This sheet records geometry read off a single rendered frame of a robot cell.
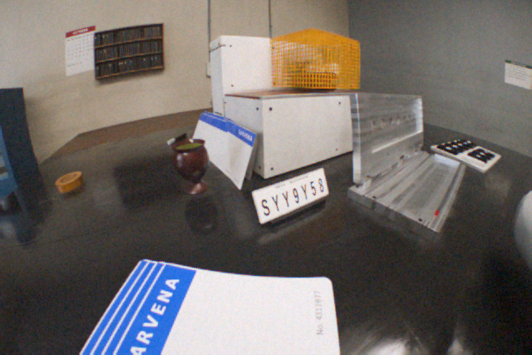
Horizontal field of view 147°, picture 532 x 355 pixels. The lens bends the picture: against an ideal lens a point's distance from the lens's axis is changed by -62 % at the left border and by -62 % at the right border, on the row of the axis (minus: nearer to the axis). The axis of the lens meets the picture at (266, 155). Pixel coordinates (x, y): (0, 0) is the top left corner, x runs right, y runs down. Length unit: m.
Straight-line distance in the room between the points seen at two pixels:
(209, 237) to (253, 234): 0.07
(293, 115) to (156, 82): 1.61
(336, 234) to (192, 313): 0.26
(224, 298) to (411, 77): 2.92
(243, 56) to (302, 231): 0.53
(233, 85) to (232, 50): 0.11
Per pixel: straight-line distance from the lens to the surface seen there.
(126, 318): 0.17
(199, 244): 0.34
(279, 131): 0.47
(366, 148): 0.42
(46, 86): 2.21
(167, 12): 2.10
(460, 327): 0.32
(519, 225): 0.37
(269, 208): 0.35
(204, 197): 0.46
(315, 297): 0.15
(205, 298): 0.15
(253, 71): 0.69
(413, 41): 2.99
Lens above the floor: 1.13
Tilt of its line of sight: 21 degrees down
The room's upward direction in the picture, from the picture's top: 2 degrees counter-clockwise
